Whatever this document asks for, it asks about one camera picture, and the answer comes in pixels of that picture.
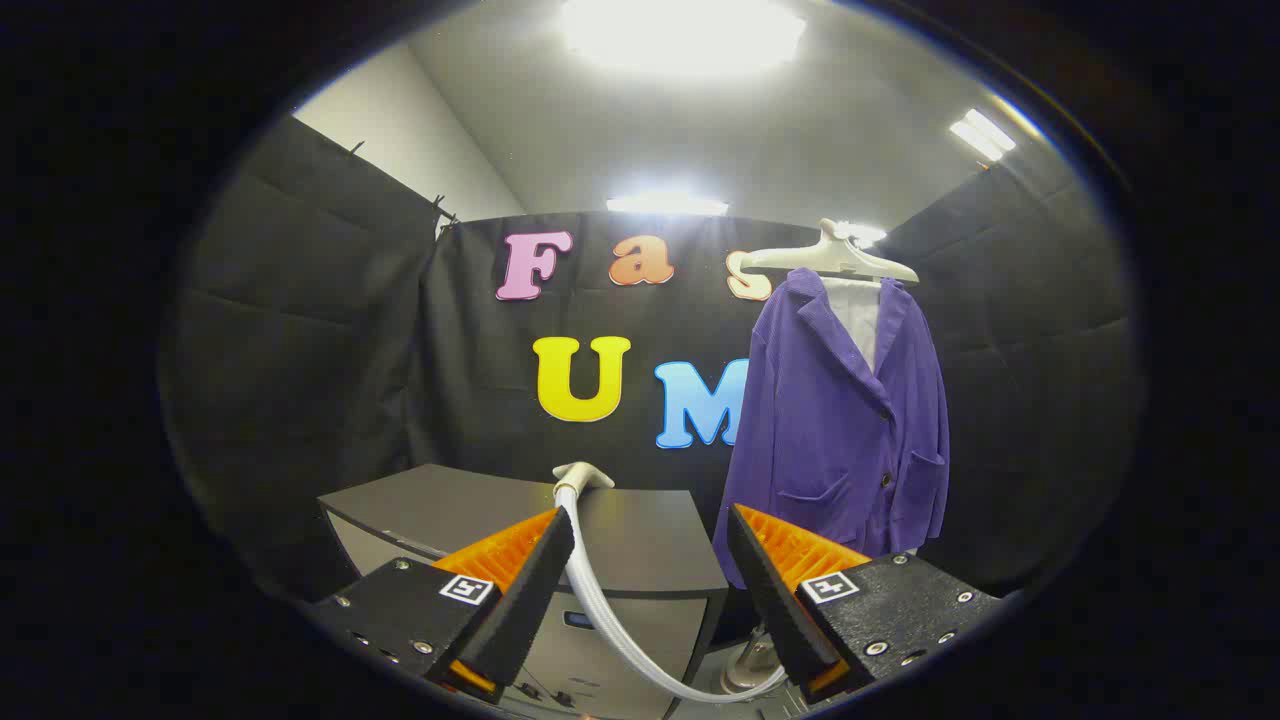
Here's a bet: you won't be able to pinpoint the grey cabinet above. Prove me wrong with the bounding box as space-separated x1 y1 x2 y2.
318 463 731 719

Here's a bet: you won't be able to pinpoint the purple corduroy jacket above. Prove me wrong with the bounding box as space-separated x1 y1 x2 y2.
712 267 951 589

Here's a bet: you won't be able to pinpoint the white shirt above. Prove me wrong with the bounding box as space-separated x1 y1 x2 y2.
825 277 883 371

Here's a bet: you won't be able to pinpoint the large ceiling light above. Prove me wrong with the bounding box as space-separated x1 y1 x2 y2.
560 0 806 76

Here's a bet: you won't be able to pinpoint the beige garment steamer base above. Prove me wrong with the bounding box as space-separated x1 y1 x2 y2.
720 628 791 696

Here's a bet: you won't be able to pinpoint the white plastic clothes hanger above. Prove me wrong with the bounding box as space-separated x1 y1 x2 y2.
740 218 919 284

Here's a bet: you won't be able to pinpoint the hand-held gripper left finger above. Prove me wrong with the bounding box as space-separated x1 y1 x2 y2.
315 507 578 706

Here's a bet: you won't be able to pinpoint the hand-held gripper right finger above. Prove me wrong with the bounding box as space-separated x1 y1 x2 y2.
725 503 1004 706

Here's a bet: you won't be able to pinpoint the white garment steamer with hose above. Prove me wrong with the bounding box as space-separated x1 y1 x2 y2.
552 461 791 704

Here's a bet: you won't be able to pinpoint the ceiling light panel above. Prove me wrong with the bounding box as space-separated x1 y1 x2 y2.
950 108 1016 161
607 193 729 216

